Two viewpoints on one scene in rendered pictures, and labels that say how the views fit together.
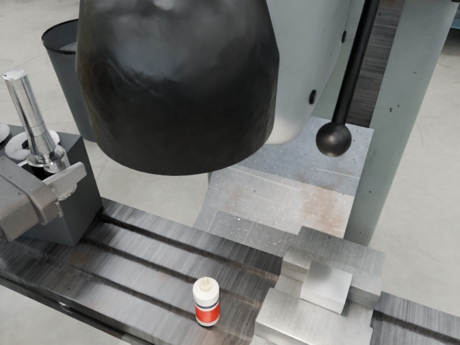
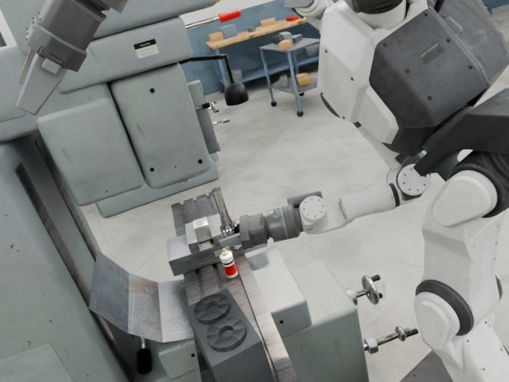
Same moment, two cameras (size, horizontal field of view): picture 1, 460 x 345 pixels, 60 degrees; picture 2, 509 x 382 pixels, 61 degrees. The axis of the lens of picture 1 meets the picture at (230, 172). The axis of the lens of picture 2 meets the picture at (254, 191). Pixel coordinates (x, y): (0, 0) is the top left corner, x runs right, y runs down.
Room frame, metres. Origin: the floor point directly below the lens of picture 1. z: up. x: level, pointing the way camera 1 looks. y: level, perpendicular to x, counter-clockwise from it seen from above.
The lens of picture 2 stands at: (0.83, 1.15, 1.79)
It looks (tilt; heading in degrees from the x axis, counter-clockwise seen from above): 27 degrees down; 239
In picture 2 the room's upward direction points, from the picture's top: 15 degrees counter-clockwise
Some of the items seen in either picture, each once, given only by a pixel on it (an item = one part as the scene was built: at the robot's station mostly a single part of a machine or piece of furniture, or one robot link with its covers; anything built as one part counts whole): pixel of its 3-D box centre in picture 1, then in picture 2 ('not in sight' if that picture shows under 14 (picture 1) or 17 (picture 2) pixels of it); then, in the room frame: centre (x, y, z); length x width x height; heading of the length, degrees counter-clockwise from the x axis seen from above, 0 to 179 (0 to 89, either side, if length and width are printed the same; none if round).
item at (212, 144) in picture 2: not in sight; (203, 117); (0.28, 0.05, 1.45); 0.04 x 0.04 x 0.21; 67
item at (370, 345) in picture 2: not in sight; (390, 337); (-0.05, 0.34, 0.48); 0.22 x 0.06 x 0.06; 157
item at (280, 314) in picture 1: (311, 330); (218, 228); (0.27, -0.11, 0.99); 0.15 x 0.06 x 0.04; 65
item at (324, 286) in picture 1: (324, 292); (202, 229); (0.32, -0.14, 1.01); 0.06 x 0.05 x 0.06; 65
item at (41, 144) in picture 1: (31, 117); (222, 208); (0.40, 0.24, 1.26); 0.03 x 0.03 x 0.11
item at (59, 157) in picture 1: (46, 157); (228, 227); (0.40, 0.24, 1.20); 0.05 x 0.05 x 0.01
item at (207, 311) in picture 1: (206, 298); (228, 261); (0.34, 0.04, 0.96); 0.04 x 0.04 x 0.11
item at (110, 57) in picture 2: not in sight; (122, 50); (0.42, -0.02, 1.68); 0.34 x 0.24 x 0.10; 157
